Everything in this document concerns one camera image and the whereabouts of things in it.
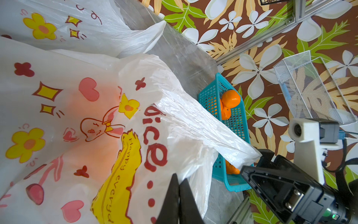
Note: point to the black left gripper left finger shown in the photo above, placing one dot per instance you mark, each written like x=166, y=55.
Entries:
x=169, y=213

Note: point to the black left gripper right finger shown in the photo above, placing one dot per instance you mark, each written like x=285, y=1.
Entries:
x=188, y=210

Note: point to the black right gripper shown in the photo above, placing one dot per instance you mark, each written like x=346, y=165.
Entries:
x=291, y=194

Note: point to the white printed bag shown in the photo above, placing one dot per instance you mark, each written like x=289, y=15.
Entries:
x=95, y=27
x=93, y=139

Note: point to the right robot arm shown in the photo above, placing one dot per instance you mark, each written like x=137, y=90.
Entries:
x=349, y=194

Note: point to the orange front right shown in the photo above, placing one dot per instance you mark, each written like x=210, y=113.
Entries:
x=231, y=170

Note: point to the orange small back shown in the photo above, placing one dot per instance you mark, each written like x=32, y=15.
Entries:
x=225, y=112

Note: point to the teal plastic basket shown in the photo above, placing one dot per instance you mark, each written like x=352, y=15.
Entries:
x=209, y=99

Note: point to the orange top of pile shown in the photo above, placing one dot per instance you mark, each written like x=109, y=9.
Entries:
x=231, y=99

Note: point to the white wire basket right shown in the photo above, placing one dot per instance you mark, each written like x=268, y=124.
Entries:
x=312, y=92

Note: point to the aluminium frame post right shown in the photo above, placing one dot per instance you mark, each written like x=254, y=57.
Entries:
x=299, y=9

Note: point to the black wire basket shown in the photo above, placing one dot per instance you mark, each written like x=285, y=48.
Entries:
x=269, y=2

